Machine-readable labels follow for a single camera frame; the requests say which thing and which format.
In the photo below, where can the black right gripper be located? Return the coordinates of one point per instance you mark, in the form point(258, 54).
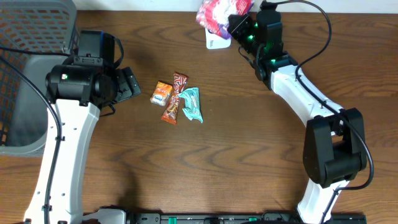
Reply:
point(237, 23)

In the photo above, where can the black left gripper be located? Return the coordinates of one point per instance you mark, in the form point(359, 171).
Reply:
point(128, 84)

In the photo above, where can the pink purple liner pack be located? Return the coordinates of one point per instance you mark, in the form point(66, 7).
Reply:
point(213, 14)

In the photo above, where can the orange white tissue pack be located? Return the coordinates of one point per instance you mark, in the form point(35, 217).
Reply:
point(161, 93)

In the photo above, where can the orange Top chocolate bar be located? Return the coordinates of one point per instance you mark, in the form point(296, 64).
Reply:
point(171, 112)

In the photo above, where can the teal snack wrapper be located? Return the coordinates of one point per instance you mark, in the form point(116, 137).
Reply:
point(192, 103)

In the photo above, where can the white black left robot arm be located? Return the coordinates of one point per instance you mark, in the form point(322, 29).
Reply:
point(76, 91)

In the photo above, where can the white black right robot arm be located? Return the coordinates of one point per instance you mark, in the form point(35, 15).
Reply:
point(333, 151)

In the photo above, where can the white barcode scanner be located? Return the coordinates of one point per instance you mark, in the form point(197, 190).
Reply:
point(214, 41)

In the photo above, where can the grey plastic basket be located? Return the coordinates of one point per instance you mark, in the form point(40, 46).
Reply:
point(35, 36)

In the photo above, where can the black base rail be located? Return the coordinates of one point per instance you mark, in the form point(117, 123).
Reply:
point(156, 218)

